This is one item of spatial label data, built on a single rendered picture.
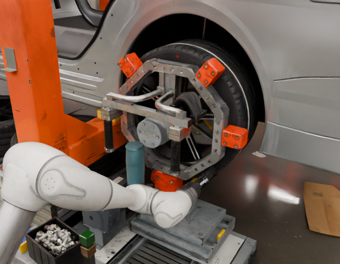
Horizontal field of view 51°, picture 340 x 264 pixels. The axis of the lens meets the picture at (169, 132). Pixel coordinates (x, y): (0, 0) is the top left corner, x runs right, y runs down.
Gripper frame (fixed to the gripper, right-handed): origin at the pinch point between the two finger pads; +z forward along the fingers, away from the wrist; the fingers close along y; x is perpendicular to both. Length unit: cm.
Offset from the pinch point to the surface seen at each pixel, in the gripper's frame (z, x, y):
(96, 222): -27, 11, -58
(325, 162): 10.5, -21.6, 42.8
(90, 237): -64, 12, -9
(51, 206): -33, 31, -74
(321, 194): 111, -73, -16
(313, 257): 45, -79, -11
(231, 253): 14, -47, -32
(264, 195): 89, -49, -41
